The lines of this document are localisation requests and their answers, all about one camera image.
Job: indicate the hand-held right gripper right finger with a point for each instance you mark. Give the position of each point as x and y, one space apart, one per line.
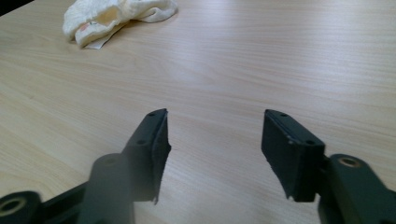
289 155

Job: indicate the white floral muslin cloth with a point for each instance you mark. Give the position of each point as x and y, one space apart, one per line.
102 15

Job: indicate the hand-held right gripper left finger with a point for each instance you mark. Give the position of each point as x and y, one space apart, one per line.
149 155

